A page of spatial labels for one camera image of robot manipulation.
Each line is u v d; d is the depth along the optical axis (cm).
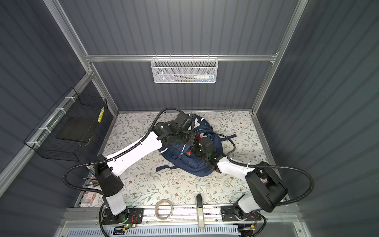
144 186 83
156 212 75
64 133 72
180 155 83
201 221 70
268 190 43
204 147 67
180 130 57
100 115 83
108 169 44
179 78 92
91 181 74
